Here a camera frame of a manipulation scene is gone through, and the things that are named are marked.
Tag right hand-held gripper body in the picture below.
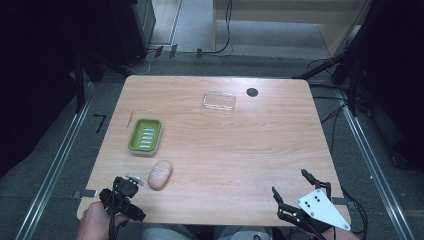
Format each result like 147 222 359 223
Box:
276 188 352 240

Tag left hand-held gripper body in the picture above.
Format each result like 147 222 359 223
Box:
98 173 147 224

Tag peach soap bar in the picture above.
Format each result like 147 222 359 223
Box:
147 160 174 191

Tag green soap dish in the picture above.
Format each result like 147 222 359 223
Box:
127 118 164 157

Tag clear plastic container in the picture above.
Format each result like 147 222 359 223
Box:
201 90 237 115

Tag person's left hand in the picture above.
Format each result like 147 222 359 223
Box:
76 200 130 240

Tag person's right hand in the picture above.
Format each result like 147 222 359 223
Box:
328 227 361 240

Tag person's jeans legs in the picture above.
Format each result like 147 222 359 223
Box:
141 223 278 240

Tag black stand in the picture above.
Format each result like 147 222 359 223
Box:
292 19 374 118
73 46 104 114

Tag light wooden shelf unit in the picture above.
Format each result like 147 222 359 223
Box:
213 0 372 58

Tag black cabinet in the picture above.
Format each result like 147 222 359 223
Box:
109 0 157 66

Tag right hand-held gripper cable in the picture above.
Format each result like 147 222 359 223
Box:
341 188 369 235

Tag black floor cable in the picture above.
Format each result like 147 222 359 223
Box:
320 95 350 155

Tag metal floor rail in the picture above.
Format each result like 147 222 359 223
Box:
14 81 96 240
334 88 416 240

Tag white floor cable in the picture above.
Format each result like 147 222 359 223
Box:
128 49 153 76

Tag black hanging cable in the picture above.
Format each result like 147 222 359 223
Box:
199 0 234 56

